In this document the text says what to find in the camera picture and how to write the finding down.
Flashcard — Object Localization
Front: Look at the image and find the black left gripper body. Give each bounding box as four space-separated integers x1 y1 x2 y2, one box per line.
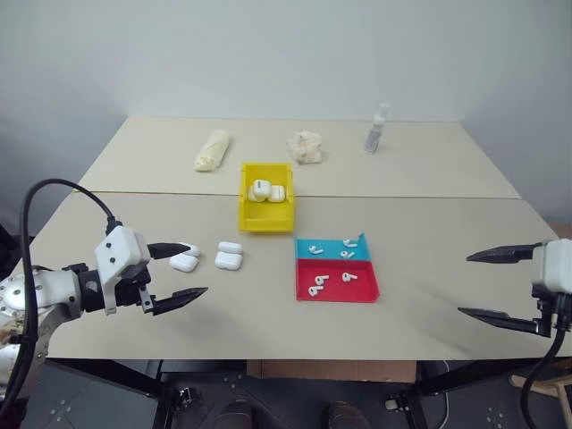
111 263 156 315

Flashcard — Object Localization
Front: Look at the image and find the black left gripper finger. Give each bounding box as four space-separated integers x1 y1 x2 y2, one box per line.
148 287 210 317
147 241 193 261

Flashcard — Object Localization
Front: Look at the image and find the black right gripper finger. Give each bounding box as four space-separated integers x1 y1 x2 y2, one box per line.
457 306 551 338
465 243 538 265

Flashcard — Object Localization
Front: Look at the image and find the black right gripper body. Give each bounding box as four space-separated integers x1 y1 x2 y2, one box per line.
530 281 572 334

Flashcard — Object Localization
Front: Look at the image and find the yellow plastic bin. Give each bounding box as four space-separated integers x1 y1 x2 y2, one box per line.
237 162 298 236

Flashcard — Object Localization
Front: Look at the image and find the wooden stool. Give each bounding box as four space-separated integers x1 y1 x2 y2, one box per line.
509 356 572 400

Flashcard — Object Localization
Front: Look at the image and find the rolled cream cloth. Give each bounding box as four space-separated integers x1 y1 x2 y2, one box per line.
192 128 233 172

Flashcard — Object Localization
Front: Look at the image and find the dark rounded shape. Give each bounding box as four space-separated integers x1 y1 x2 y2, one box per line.
328 400 366 429
221 400 257 429

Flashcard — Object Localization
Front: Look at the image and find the blue plastic tray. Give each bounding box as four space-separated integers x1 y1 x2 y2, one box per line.
295 231 374 262

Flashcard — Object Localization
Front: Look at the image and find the red plastic tray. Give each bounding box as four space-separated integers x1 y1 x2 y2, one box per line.
295 258 383 304

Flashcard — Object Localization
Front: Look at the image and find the brown cardboard sheet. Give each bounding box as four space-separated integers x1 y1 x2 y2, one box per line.
246 357 417 383

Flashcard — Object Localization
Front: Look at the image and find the crumpled cream paper wad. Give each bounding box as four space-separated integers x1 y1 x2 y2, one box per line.
286 129 325 166

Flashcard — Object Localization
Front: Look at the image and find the clear spray bottle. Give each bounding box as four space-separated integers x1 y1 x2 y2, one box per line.
363 102 391 155

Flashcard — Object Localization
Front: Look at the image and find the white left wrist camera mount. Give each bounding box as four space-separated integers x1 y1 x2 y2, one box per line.
94 226 152 316

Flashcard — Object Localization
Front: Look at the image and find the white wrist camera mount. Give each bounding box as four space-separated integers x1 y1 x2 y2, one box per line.
531 239 572 295
94 226 152 316

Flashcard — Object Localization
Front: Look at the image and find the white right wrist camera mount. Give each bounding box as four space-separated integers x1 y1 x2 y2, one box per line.
531 239 572 295

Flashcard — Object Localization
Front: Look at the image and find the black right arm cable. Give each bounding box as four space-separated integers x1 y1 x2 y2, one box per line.
519 290 572 429

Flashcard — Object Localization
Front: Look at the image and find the white thin cable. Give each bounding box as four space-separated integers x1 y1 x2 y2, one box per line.
439 358 451 426

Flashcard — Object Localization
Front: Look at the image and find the black table frame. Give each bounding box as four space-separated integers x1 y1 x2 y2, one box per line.
43 357 551 429

